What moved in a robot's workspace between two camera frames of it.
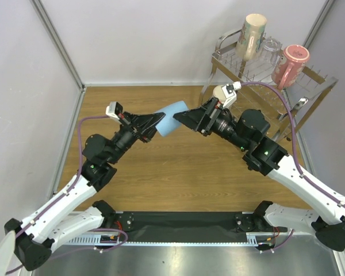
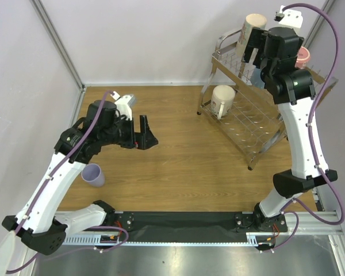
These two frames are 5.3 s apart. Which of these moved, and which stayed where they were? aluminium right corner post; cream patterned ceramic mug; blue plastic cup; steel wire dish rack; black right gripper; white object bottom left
Moved: black right gripper; blue plastic cup
Stayed: steel wire dish rack; aluminium right corner post; white object bottom left; cream patterned ceramic mug
